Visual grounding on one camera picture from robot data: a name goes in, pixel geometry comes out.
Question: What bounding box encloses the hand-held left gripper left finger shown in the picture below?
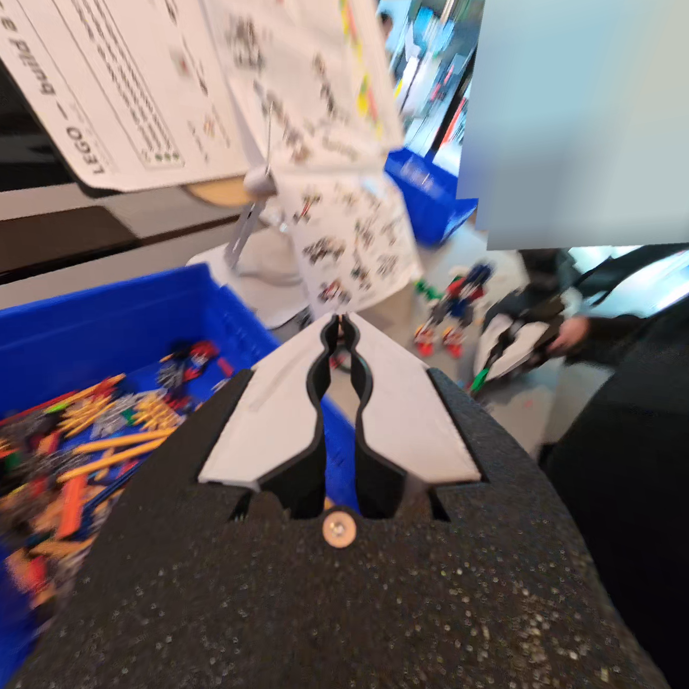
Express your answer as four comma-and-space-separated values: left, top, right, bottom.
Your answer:
197, 312, 340, 520

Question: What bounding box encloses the round tan board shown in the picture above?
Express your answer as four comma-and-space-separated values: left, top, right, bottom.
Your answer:
186, 178, 256, 208

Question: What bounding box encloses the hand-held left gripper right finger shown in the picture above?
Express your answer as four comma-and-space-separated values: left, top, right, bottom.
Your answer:
342, 312, 482, 520

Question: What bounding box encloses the pile of colourful construction pieces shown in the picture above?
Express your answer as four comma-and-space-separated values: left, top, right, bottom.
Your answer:
0, 339, 238, 609

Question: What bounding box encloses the grey metal stand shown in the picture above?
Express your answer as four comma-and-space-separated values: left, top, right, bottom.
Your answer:
223, 102, 281, 275

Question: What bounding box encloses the person's right hand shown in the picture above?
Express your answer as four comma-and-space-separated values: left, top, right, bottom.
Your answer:
549, 315, 590, 356

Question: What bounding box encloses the long orange rod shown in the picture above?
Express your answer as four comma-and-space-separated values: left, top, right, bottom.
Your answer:
72, 428, 177, 454
56, 437, 169, 483

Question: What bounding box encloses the black office chair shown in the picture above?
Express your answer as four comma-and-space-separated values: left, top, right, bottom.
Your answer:
573, 248, 689, 308

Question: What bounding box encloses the colourful construction toy model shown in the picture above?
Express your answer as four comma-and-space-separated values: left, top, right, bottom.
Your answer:
412, 261, 496, 358

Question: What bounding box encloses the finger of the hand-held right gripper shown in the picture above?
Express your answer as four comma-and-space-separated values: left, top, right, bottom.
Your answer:
474, 315, 512, 378
487, 320, 555, 383

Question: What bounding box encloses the person's right forearm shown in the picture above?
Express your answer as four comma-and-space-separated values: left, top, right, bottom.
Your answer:
571, 312, 657, 372

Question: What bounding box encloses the printed instruction sheet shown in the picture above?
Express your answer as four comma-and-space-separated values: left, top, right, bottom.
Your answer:
202, 0, 423, 318

